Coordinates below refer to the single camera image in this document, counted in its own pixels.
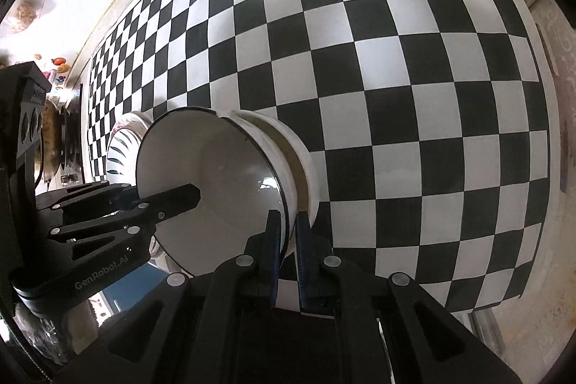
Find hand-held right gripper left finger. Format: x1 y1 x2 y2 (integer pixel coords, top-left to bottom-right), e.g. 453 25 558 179
49 211 289 384

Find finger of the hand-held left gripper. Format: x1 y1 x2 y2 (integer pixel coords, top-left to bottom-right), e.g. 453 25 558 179
36 183 201 234
13 222 158 313

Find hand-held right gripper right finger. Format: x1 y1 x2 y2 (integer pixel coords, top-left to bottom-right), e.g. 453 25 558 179
294 214 523 384

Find white bowl dark rim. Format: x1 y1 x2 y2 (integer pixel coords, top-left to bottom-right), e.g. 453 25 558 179
135 107 291 279

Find blue striped plate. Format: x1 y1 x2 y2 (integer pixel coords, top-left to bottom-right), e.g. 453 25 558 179
105 110 172 272

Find plain white bowl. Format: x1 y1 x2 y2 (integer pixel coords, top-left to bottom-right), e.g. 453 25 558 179
227 109 321 254

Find black gas stove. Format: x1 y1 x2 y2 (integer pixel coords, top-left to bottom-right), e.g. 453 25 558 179
58 82 87 189

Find clear plastic bag with garlic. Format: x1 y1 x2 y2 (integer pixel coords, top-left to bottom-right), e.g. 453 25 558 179
13 0 40 30

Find black and white checkered cloth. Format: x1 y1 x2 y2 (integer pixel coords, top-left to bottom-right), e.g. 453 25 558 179
85 0 552 315

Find dark wok with handle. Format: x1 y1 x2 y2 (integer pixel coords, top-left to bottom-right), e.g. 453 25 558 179
40 103 68 189

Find colourful wall stickers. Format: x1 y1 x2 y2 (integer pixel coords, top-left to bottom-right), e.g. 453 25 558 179
33 53 73 90

